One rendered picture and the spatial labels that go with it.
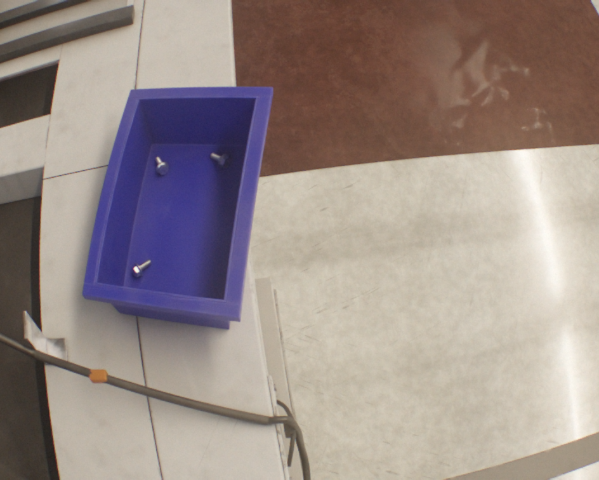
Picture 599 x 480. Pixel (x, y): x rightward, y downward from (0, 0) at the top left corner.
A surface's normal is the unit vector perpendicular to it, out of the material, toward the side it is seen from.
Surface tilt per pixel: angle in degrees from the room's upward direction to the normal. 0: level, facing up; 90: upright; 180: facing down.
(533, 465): 0
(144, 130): 85
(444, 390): 0
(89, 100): 0
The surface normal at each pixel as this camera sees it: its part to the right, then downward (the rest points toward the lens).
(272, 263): -0.02, -0.48
